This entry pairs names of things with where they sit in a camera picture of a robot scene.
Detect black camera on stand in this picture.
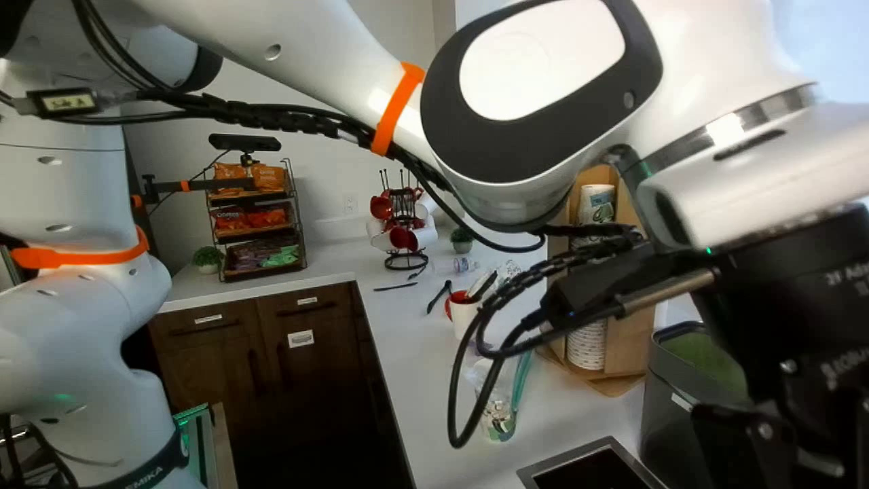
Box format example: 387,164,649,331
139,132,285,205

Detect wooden cabinet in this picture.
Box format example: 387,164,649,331
148,282,412,489

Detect wooden cup dispenser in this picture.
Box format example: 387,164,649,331
546,164,668,380

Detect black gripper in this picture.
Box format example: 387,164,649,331
694,208,869,489

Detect snack basket rack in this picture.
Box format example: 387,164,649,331
205,162,306,282

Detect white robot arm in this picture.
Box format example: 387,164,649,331
0,0,865,489

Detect small green potted plant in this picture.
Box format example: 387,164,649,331
451,229,473,257

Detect mug tree with red mugs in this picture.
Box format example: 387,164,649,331
366,168,436,272

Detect stack of paper cups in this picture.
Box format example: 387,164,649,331
567,182,619,375

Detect black tongs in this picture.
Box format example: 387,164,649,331
372,274,425,295

